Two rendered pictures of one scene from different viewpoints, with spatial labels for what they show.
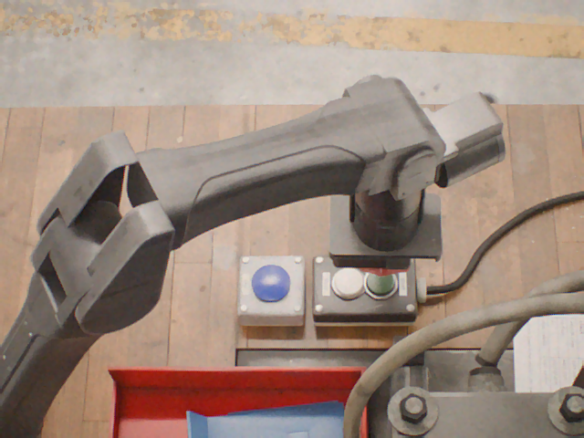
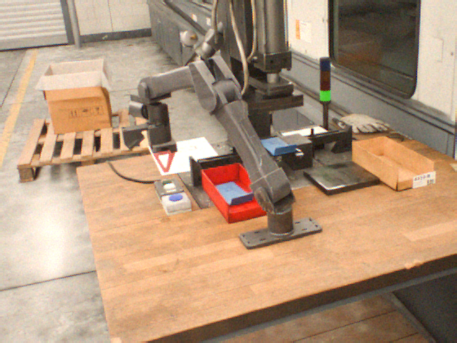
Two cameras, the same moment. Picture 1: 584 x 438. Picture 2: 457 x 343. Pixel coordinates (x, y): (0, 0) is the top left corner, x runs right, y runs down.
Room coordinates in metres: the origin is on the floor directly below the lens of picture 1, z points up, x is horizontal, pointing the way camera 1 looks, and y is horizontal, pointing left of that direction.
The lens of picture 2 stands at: (0.84, 1.39, 1.58)
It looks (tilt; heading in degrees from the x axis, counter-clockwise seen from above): 22 degrees down; 246
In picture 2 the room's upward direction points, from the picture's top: 4 degrees counter-clockwise
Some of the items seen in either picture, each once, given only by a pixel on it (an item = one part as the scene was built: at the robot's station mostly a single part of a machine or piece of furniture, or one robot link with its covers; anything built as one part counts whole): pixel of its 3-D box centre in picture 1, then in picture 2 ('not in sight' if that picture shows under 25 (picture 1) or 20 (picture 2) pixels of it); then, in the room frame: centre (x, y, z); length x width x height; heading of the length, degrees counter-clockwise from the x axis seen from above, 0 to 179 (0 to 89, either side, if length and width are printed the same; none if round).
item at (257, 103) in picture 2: not in sight; (259, 64); (0.13, -0.15, 1.22); 0.26 x 0.18 x 0.30; 86
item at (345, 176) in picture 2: not in sight; (340, 176); (0.00, 0.11, 0.91); 0.17 x 0.16 x 0.02; 176
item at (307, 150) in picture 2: not in sight; (277, 157); (0.12, -0.08, 0.94); 0.20 x 0.10 x 0.07; 176
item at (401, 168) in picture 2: not in sight; (391, 162); (-0.16, 0.14, 0.93); 0.25 x 0.13 x 0.08; 86
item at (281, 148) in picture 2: not in sight; (276, 142); (0.13, -0.04, 1.00); 0.15 x 0.07 x 0.03; 86
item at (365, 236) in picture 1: (386, 213); (161, 134); (0.48, -0.08, 1.08); 0.10 x 0.07 x 0.07; 84
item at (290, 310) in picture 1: (272, 295); (176, 207); (0.49, 0.03, 0.90); 0.07 x 0.07 x 0.06; 86
